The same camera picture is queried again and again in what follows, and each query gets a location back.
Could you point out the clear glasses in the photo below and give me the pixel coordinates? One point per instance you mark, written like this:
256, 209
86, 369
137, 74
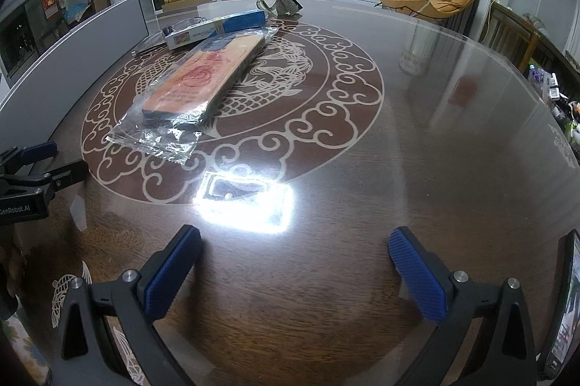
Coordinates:
149, 46

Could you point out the black smartphone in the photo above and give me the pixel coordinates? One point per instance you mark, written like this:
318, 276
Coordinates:
564, 313

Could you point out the blue and white box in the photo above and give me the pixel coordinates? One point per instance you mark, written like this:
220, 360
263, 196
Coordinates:
199, 33

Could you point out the grey storage box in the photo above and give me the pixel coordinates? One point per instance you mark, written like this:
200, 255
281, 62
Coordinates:
68, 64

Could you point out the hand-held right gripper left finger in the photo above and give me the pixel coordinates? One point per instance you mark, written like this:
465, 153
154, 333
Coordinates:
170, 277

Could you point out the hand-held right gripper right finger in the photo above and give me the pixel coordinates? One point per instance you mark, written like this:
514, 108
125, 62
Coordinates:
417, 277

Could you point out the plastic bag with orange item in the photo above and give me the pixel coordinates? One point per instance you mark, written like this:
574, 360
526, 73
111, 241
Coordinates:
199, 82

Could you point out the pile of small bottles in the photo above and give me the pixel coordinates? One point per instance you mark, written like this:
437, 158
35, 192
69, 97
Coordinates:
557, 100

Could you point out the brown cardboard box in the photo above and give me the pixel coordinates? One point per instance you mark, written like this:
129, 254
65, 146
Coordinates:
199, 0

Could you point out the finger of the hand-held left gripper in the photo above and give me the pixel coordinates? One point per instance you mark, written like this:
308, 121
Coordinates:
70, 172
40, 151

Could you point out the wooden chair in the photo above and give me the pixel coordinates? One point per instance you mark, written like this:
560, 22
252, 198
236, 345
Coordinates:
507, 35

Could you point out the floral patterned cushion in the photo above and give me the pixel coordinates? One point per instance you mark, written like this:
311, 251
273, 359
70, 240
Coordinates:
20, 349

